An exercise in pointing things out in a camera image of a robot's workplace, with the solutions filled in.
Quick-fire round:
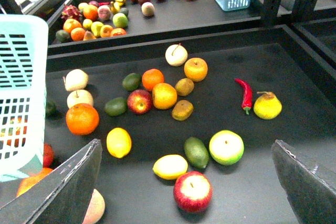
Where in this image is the peach far shelf centre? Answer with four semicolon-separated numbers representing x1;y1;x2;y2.
141;2;155;17

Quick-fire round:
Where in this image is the green apple far shelf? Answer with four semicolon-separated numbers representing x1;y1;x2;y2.
112;13;128;28

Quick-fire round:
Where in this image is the green white apple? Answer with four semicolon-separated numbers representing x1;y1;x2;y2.
209;130;244;166

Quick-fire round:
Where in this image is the red apple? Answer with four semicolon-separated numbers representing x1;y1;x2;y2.
173;171;213;214
127;89;153;115

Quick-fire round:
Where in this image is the large orange left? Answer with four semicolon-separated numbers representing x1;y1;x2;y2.
66;103;100;136

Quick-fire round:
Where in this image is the green avocado front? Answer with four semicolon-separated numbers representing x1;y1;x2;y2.
184;137;209;169

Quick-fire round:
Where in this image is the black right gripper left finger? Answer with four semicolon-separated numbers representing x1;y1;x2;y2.
1;139;102;223

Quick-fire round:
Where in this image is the yellow apple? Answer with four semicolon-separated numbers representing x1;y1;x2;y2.
184;58;208;82

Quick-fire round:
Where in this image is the light teal plastic basket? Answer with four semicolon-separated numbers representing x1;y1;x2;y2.
1;14;48;182

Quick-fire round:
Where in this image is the red apple middle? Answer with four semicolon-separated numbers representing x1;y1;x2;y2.
127;89;153;115

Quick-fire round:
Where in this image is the yellow pear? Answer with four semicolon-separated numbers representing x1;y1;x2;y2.
253;91;282;120

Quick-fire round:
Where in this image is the orange front far shelf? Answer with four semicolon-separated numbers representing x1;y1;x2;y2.
70;27;86;41

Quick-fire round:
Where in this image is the dragon fruit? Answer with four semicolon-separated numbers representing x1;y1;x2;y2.
61;5;82;21

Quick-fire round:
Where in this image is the black metal shelving rack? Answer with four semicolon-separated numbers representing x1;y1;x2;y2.
0;0;336;224

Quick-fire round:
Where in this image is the red apple front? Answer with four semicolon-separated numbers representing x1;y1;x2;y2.
173;171;213;214

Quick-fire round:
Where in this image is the red chili pepper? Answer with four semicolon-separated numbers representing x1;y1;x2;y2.
234;78;253;115

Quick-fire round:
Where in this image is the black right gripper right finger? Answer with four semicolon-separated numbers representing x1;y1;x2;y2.
271;140;335;223

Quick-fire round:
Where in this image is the white pear top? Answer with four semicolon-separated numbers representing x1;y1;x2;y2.
165;44;188;67

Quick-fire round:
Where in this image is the yellow lemon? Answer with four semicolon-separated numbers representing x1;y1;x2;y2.
152;154;188;180
106;127;132;158

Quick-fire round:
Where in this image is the pink peach near basket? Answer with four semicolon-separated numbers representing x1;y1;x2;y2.
82;189;106;224

